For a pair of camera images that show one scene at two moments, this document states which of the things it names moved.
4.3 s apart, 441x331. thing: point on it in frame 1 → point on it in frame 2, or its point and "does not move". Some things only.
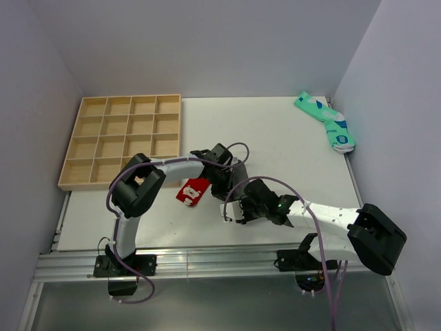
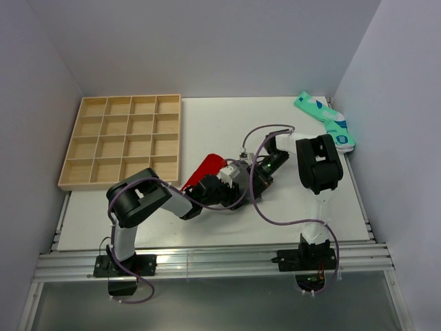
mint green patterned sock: x=340 y=138 does not move
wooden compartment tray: x=110 y=129 does not move
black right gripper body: x=251 y=212 → x=263 y=172
